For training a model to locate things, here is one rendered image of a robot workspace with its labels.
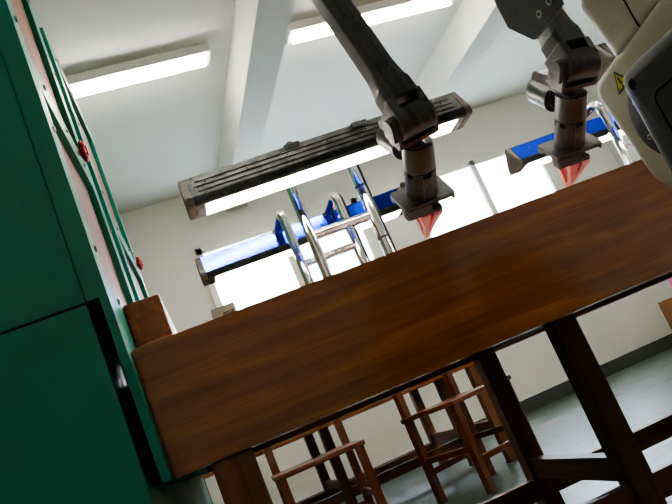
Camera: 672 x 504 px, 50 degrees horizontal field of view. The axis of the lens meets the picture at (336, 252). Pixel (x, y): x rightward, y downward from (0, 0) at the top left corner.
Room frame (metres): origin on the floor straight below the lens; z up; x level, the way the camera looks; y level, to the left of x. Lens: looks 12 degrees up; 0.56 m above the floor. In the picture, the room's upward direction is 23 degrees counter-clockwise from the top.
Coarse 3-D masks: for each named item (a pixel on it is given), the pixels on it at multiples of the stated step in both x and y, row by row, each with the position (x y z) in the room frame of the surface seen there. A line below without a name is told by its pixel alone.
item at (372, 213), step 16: (288, 144) 1.38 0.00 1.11; (352, 176) 1.58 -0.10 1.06; (288, 192) 1.55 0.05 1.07; (368, 192) 1.58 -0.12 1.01; (304, 208) 1.55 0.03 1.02; (368, 208) 1.58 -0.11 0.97; (304, 224) 1.54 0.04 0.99; (336, 224) 1.56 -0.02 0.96; (352, 224) 1.57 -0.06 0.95; (384, 224) 1.59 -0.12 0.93; (384, 240) 1.58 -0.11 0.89; (320, 256) 1.54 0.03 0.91; (320, 272) 1.55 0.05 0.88
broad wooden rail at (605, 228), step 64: (576, 192) 1.15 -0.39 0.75; (640, 192) 1.17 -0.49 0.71; (384, 256) 1.08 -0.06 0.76; (448, 256) 1.10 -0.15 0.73; (512, 256) 1.12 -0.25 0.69; (576, 256) 1.14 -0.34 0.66; (640, 256) 1.16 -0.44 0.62; (256, 320) 1.03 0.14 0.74; (320, 320) 1.05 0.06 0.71; (384, 320) 1.07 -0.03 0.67; (448, 320) 1.09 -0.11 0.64; (512, 320) 1.11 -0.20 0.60; (192, 384) 1.00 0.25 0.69; (256, 384) 1.02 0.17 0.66; (320, 384) 1.04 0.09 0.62; (384, 384) 1.06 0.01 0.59; (192, 448) 0.99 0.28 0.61
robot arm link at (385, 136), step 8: (432, 104) 1.15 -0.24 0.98; (392, 120) 1.13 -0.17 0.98; (384, 128) 1.15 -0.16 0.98; (392, 128) 1.13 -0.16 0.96; (432, 128) 1.18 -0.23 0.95; (376, 136) 1.26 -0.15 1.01; (384, 136) 1.24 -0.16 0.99; (392, 136) 1.14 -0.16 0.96; (400, 136) 1.15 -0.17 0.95; (416, 136) 1.17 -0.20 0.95; (424, 136) 1.17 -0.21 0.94; (384, 144) 1.25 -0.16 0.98; (392, 144) 1.18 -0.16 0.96; (400, 144) 1.16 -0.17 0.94; (408, 144) 1.17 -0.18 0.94; (392, 152) 1.23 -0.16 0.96
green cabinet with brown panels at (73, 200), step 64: (0, 0) 0.95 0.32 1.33; (0, 64) 0.94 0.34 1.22; (0, 128) 0.94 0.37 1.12; (64, 128) 1.21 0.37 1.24; (0, 192) 0.93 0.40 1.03; (64, 192) 0.95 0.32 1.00; (0, 256) 0.92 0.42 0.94; (64, 256) 0.94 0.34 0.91; (128, 256) 1.94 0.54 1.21; (0, 320) 0.92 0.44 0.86
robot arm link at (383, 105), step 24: (312, 0) 1.17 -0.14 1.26; (336, 0) 1.13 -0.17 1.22; (336, 24) 1.14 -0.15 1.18; (360, 24) 1.13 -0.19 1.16; (360, 48) 1.13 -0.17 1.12; (384, 48) 1.14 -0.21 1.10; (360, 72) 1.17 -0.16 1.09; (384, 72) 1.13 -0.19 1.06; (384, 96) 1.13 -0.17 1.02; (408, 96) 1.16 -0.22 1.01; (384, 120) 1.17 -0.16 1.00; (408, 120) 1.13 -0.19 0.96; (432, 120) 1.15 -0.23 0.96
